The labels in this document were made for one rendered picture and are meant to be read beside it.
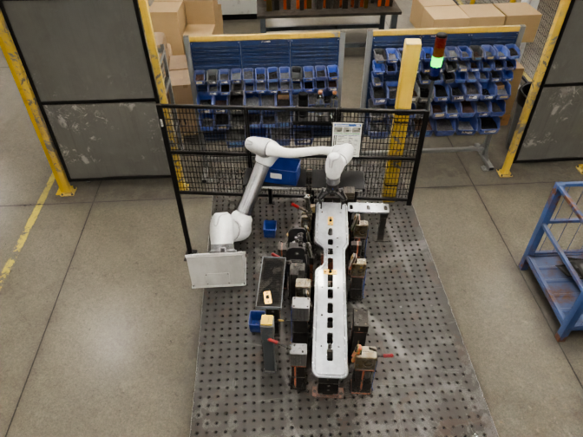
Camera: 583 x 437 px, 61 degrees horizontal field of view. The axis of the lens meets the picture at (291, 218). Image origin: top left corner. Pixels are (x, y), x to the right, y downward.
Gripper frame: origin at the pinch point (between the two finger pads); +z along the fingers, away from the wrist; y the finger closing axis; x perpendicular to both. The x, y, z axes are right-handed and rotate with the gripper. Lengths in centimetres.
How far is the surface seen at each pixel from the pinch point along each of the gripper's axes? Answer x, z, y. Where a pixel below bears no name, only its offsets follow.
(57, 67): -144, -26, 239
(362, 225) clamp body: 8.1, 9.2, -20.8
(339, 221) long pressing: 0.3, 13.2, -6.2
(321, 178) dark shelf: -43.7, 10.3, 7.0
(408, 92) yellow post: -58, -53, -49
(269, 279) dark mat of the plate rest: 68, -3, 35
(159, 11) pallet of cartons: -378, 9, 218
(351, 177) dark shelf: -45.9, 10.3, -15.6
